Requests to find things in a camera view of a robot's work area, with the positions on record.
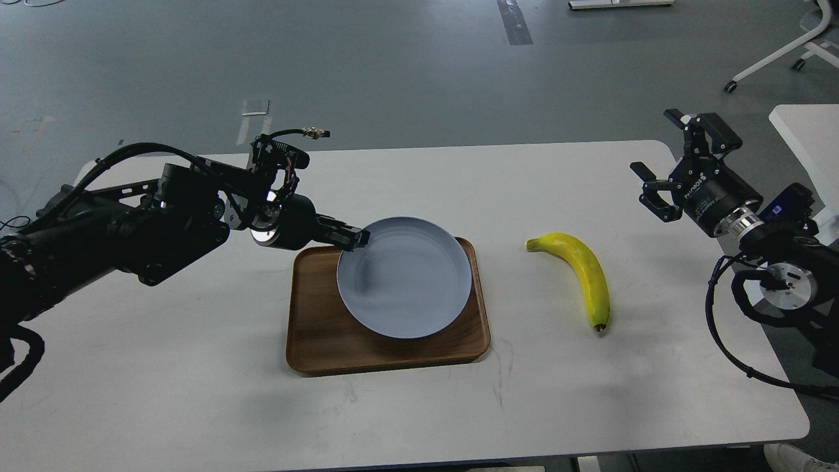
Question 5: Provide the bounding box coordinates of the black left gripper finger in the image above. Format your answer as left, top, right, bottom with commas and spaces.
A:
319, 222, 370, 252

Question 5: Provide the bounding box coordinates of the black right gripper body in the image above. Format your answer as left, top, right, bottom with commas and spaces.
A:
669, 155, 764, 238

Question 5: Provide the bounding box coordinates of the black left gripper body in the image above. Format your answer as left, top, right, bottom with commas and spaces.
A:
251, 194, 344, 250

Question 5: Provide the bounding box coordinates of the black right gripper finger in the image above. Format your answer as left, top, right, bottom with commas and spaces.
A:
663, 108, 743, 165
630, 161, 688, 223

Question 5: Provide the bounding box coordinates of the yellow banana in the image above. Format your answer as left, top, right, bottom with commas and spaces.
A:
525, 232, 612, 334

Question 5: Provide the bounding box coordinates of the blue round plate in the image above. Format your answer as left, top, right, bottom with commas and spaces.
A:
336, 217, 473, 340

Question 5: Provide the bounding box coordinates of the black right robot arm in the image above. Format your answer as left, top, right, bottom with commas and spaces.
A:
631, 109, 837, 397

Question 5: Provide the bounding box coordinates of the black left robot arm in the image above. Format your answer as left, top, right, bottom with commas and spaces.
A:
1, 127, 370, 399

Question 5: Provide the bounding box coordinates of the white side table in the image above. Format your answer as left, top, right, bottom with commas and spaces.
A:
769, 104, 838, 250

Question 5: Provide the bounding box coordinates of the brown wooden tray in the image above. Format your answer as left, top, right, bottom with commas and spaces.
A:
286, 238, 491, 376

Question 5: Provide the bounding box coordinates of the white wheeled stand base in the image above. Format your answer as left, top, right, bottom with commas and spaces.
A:
722, 1, 838, 94

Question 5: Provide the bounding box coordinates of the white shoe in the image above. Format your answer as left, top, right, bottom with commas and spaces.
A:
763, 443, 838, 471

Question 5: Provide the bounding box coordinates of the white floor base plate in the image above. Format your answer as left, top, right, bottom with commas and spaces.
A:
568, 0, 675, 11

